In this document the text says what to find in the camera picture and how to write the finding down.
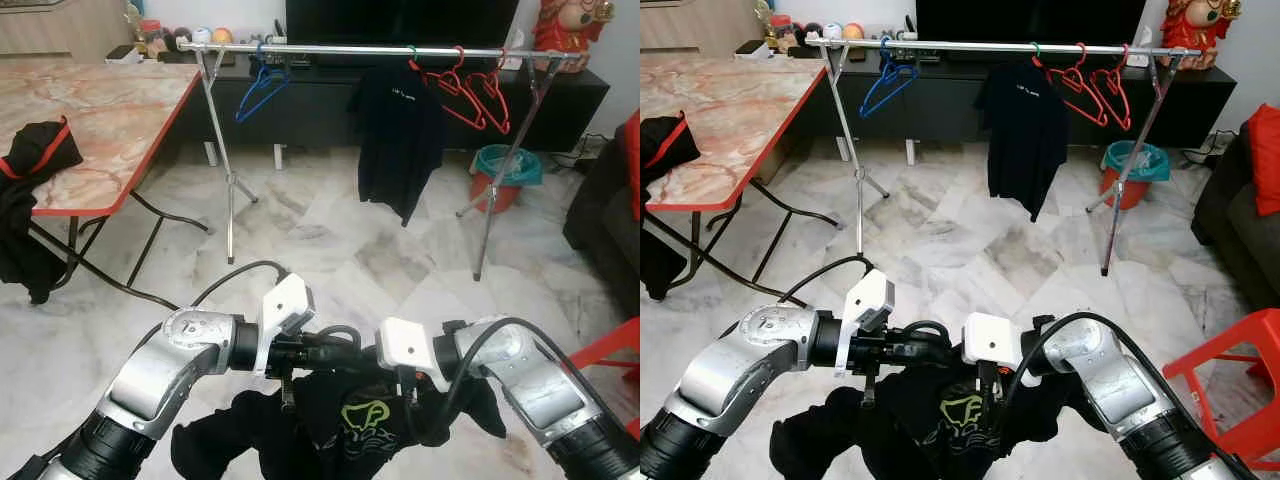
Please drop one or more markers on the beige wooden sideboard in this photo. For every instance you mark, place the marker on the beige wooden sideboard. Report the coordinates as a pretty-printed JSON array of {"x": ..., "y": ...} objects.
[
  {"x": 60, "y": 25},
  {"x": 690, "y": 22}
]

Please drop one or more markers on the marble pattern folding table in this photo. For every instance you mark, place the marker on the marble pattern folding table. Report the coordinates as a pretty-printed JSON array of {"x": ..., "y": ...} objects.
[
  {"x": 730, "y": 120},
  {"x": 110, "y": 120}
]

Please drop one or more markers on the red plastic hanger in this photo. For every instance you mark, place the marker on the red plastic hanger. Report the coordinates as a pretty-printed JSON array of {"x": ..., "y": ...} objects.
[
  {"x": 1078, "y": 68},
  {"x": 1118, "y": 75},
  {"x": 497, "y": 78},
  {"x": 457, "y": 72}
]

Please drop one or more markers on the orange round plush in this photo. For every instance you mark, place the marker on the orange round plush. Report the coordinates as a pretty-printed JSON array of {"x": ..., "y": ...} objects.
[
  {"x": 852, "y": 31},
  {"x": 222, "y": 35}
]

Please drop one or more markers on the white round plush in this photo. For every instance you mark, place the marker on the white round plush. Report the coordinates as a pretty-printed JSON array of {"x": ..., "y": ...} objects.
[
  {"x": 201, "y": 34},
  {"x": 832, "y": 31}
]

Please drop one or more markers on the white box with black top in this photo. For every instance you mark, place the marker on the white box with black top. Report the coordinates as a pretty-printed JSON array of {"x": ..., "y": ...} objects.
[
  {"x": 750, "y": 48},
  {"x": 122, "y": 52}
]

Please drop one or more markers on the blue and gold trophy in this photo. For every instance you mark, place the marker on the blue and gold trophy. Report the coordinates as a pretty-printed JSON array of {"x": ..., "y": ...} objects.
[
  {"x": 133, "y": 15},
  {"x": 765, "y": 15}
]

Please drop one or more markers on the red plastic stool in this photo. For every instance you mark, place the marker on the red plastic stool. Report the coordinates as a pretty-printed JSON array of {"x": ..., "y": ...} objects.
[
  {"x": 1230, "y": 350},
  {"x": 610, "y": 345}
]

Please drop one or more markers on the black shirt with printed logo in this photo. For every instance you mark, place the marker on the black shirt with printed logo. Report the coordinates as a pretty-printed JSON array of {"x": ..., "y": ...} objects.
[
  {"x": 300, "y": 430},
  {"x": 900, "y": 430}
]

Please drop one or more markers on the navy polo shirt red trim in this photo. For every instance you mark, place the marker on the navy polo shirt red trim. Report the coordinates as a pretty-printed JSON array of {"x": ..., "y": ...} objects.
[
  {"x": 1020, "y": 130},
  {"x": 400, "y": 130}
]

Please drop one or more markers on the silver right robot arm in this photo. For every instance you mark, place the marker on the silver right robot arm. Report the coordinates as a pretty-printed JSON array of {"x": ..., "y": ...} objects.
[
  {"x": 560, "y": 390},
  {"x": 1120, "y": 390}
]

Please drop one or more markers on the black TV cabinet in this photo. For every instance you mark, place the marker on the black TV cabinet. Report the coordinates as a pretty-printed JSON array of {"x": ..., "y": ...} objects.
[
  {"x": 960, "y": 105},
  {"x": 320, "y": 110}
]

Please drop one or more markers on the black flat television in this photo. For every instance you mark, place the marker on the black flat television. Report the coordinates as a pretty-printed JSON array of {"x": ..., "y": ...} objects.
[
  {"x": 400, "y": 20},
  {"x": 1030, "y": 20}
]

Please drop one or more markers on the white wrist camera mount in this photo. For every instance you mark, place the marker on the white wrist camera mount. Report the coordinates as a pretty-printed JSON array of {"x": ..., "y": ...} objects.
[
  {"x": 410, "y": 345},
  {"x": 870, "y": 295},
  {"x": 285, "y": 300},
  {"x": 990, "y": 345}
]

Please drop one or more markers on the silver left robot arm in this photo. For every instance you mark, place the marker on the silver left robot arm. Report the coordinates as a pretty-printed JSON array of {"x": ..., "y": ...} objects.
[
  {"x": 770, "y": 350},
  {"x": 170, "y": 350}
]

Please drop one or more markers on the red bin with teal bag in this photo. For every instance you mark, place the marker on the red bin with teal bag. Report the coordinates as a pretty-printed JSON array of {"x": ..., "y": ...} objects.
[
  {"x": 505, "y": 175},
  {"x": 1135, "y": 170}
]

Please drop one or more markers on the black garment with red trim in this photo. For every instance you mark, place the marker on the black garment with red trim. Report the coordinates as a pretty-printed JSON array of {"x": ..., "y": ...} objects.
[
  {"x": 665, "y": 160},
  {"x": 30, "y": 170}
]

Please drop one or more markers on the clear jar with red lid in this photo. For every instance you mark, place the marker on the clear jar with red lid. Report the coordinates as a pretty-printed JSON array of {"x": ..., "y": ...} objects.
[
  {"x": 783, "y": 30},
  {"x": 152, "y": 32}
]

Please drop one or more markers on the dark grey fabric sofa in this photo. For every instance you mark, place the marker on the dark grey fabric sofa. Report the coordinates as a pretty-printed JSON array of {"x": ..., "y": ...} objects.
[
  {"x": 600, "y": 220},
  {"x": 1240, "y": 250}
]

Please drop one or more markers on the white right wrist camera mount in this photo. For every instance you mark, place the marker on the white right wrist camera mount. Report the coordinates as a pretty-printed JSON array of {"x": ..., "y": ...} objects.
[
  {"x": 990, "y": 345},
  {"x": 410, "y": 345}
]

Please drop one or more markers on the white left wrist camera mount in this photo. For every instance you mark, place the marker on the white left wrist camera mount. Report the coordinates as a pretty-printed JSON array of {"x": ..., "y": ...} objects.
[
  {"x": 285, "y": 300},
  {"x": 870, "y": 295}
]

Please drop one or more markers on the blue plastic hanger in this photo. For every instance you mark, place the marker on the blue plastic hanger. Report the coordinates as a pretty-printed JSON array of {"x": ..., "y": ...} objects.
[
  {"x": 886, "y": 62},
  {"x": 262, "y": 66}
]

